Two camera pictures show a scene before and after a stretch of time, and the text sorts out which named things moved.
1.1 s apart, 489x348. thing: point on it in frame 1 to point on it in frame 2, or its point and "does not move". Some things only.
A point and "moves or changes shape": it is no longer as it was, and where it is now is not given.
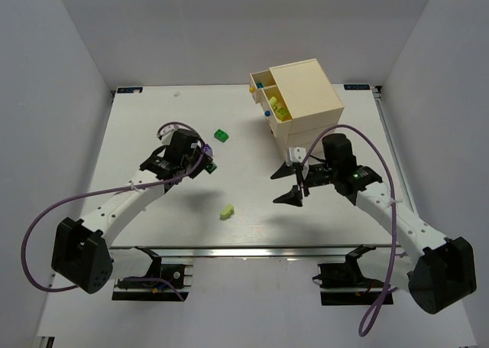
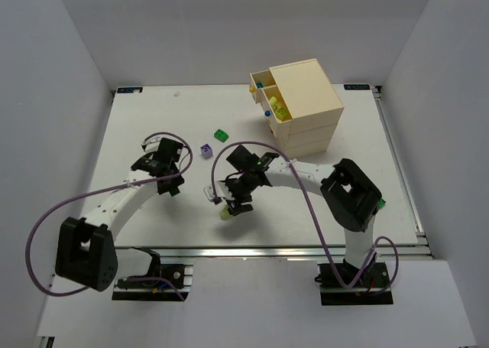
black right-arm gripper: [300, 179] to [237, 201]
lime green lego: [273, 102] does not move
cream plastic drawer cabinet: [299, 102] does not move
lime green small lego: [281, 113] does not move
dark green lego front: [211, 168] moves or changes shape
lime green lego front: [227, 212] does not move
